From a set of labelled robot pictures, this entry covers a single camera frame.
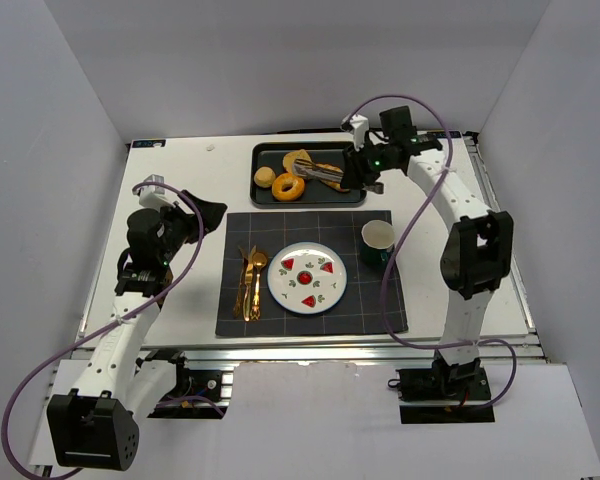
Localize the metal serving tongs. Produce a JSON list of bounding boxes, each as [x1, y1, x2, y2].
[[292, 158, 384, 195]]

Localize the toasted bread slice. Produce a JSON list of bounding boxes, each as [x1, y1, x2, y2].
[[282, 149, 314, 179]]

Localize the orange bagel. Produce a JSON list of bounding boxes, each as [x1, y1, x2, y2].
[[271, 173, 305, 202]]

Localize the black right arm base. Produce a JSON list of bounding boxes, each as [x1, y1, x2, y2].
[[387, 367, 495, 425]]

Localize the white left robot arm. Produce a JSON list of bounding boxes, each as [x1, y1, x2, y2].
[[47, 185, 227, 471]]

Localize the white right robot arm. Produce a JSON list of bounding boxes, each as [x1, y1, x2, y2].
[[341, 106, 514, 398]]

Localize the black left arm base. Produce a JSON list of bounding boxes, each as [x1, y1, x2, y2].
[[135, 348, 227, 420]]

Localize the striped croissant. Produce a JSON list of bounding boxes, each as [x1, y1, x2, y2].
[[313, 162, 353, 193]]

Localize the black baking tray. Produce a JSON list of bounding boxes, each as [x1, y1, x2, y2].
[[250, 141, 366, 208]]

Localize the small round bun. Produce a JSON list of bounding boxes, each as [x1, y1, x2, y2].
[[253, 166, 277, 189]]

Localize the gold spoon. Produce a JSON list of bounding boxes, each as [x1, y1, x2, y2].
[[250, 251, 268, 321]]

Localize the dark green mug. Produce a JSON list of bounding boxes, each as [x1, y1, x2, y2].
[[360, 220, 395, 269]]

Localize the gold fork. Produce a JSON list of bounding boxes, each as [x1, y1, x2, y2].
[[233, 246, 248, 318]]

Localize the dark checked placemat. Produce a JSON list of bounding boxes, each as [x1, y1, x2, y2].
[[215, 210, 408, 338]]

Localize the left blue table label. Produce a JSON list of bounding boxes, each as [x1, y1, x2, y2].
[[131, 139, 166, 149]]

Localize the white strawberry pattern plate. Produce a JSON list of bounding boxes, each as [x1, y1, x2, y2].
[[267, 242, 348, 315]]

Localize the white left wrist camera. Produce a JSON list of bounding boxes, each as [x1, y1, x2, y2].
[[136, 174, 171, 211]]

